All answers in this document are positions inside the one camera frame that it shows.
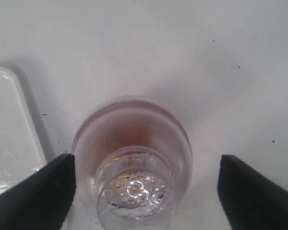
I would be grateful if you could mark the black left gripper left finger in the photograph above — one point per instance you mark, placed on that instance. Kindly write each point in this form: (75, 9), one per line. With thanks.
(43, 200)

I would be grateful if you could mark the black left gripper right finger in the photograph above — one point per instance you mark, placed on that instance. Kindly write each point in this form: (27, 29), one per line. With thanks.
(250, 200)

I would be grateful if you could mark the clear shaker lid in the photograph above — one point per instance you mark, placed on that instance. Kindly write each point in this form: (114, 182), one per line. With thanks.
(135, 190)

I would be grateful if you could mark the clear plastic shaker cup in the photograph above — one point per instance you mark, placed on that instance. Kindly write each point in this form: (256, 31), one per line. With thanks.
(125, 122)

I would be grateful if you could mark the white rectangular tray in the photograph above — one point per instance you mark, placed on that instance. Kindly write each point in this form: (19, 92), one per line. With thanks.
(21, 154)

